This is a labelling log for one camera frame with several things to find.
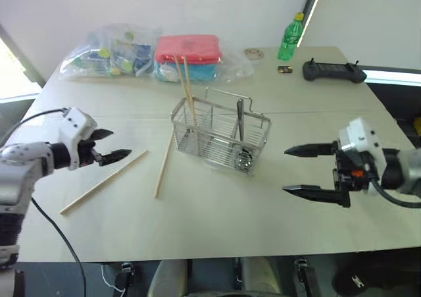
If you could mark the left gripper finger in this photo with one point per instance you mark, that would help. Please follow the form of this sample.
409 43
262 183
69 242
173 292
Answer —
115 156
102 134

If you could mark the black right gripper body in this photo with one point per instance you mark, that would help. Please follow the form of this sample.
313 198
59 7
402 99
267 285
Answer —
347 175

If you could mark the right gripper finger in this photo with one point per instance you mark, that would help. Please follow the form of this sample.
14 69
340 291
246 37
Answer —
312 149
315 193

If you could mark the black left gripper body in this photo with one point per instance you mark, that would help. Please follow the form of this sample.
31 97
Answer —
87 153

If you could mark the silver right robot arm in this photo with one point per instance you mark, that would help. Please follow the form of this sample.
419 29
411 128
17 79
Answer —
406 172

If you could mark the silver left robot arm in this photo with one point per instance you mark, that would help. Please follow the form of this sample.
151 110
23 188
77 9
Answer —
19 165

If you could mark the metal spoon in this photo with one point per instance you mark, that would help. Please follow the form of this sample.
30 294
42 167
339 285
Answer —
240 119

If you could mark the wooden chopstick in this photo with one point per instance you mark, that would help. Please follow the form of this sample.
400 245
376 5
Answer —
184 83
105 181
163 165
187 76

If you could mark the black handheld controller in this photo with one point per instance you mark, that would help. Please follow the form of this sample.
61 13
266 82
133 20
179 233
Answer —
332 70

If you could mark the clear plastic bag of packets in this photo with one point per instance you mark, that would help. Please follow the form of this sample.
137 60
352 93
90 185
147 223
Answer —
108 53

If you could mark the black table clamp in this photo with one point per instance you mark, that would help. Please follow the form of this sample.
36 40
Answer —
124 275
304 275

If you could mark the black battery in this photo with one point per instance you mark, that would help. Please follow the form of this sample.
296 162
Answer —
285 69

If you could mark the yellow object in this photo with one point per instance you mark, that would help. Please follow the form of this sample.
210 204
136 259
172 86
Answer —
417 127

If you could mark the grey rounded shape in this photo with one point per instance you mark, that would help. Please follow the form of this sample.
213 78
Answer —
261 277
166 279

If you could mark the black round object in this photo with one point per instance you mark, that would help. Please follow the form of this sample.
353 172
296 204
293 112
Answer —
378 274

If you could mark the green plastic bottle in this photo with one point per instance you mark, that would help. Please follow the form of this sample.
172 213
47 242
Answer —
289 40

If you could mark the round patterned coaster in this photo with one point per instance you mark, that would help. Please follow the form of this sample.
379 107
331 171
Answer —
254 54

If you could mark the blue lunch box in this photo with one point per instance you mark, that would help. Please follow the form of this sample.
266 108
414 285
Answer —
200 71

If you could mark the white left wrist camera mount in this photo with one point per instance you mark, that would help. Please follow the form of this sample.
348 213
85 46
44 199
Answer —
77 125

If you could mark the dark window frame post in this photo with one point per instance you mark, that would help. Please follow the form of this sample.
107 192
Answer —
310 10

